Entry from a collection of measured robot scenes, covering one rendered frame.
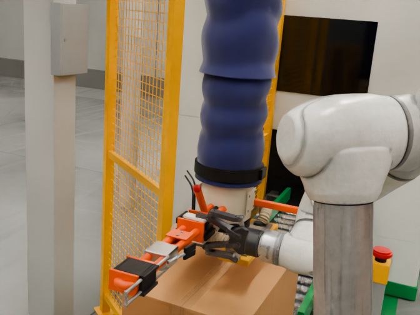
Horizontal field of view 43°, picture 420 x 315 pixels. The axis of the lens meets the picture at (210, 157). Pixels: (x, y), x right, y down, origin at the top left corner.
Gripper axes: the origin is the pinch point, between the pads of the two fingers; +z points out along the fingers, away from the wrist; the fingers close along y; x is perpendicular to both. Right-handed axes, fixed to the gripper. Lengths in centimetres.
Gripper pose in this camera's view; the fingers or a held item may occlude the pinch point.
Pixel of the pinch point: (194, 227)
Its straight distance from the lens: 154.2
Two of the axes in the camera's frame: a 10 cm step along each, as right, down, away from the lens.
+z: -9.2, -1.7, 3.5
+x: 3.8, -2.1, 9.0
